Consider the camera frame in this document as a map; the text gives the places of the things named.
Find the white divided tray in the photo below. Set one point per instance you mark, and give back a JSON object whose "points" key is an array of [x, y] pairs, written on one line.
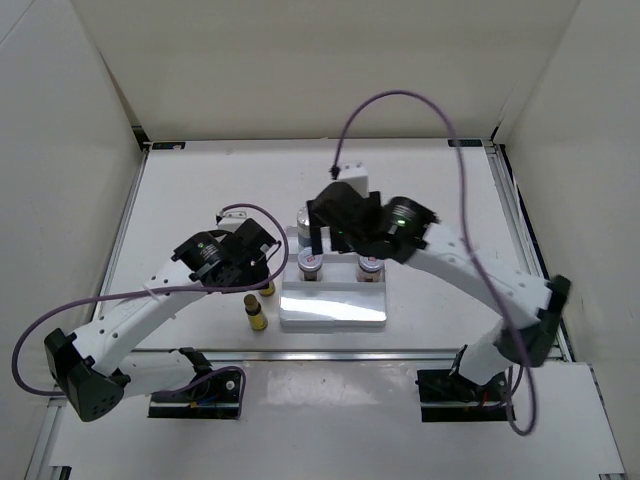
{"points": [[338, 302]]}

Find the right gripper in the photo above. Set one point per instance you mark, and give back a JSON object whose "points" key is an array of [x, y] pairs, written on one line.
{"points": [[338, 244]]}

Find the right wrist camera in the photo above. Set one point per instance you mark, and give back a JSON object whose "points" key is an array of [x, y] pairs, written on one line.
{"points": [[355, 175]]}

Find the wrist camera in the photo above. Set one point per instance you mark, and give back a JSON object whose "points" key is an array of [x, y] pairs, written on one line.
{"points": [[355, 175], [230, 220]]}

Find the yellow small bottle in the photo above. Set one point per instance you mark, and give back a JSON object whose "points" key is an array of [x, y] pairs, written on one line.
{"points": [[253, 309], [267, 290]]}

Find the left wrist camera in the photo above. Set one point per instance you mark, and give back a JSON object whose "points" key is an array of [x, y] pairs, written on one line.
{"points": [[230, 220]]}

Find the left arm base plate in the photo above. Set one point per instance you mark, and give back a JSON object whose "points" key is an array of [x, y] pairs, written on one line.
{"points": [[215, 393]]}

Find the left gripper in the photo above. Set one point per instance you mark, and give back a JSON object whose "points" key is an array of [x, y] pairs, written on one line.
{"points": [[255, 273]]}

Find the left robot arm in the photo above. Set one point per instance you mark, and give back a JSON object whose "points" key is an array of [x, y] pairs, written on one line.
{"points": [[94, 365]]}

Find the blue-label bead jar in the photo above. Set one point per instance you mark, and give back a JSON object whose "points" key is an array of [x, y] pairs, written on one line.
{"points": [[303, 228]]}

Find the spice jar red label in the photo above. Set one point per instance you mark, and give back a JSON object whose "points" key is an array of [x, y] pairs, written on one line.
{"points": [[369, 269], [309, 265]]}

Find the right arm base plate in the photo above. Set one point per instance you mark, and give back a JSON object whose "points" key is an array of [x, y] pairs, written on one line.
{"points": [[446, 397]]}

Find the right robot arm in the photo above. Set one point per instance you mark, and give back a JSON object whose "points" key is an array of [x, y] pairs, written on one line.
{"points": [[404, 231]]}

